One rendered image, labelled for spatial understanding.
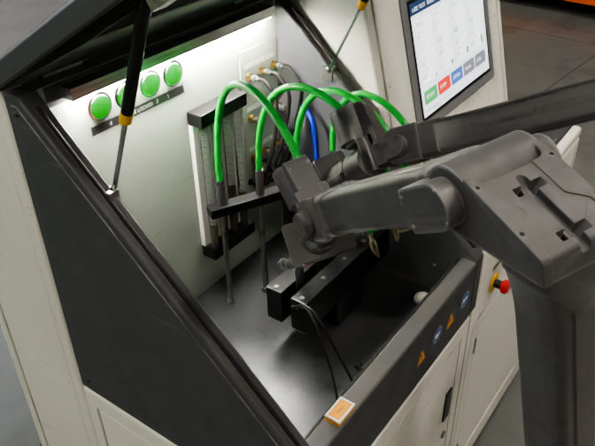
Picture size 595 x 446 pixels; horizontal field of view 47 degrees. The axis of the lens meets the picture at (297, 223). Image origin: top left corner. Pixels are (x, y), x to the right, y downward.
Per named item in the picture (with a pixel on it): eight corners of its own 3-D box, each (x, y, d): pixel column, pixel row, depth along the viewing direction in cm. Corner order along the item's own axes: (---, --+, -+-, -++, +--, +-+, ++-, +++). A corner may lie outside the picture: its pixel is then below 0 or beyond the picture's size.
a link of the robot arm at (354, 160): (367, 177, 108) (395, 171, 110) (353, 136, 109) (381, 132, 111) (345, 191, 114) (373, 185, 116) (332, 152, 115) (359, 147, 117)
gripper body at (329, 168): (336, 153, 123) (358, 137, 116) (361, 203, 122) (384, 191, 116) (308, 164, 119) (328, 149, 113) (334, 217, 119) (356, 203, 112)
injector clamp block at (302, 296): (306, 359, 144) (305, 303, 136) (268, 340, 149) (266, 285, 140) (386, 276, 167) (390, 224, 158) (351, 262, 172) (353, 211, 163)
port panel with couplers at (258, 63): (258, 183, 161) (250, 56, 144) (246, 179, 163) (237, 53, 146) (289, 161, 170) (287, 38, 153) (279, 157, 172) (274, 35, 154)
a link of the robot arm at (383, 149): (407, 151, 104) (426, 154, 111) (382, 81, 105) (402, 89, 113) (341, 180, 109) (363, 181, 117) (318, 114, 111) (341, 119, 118)
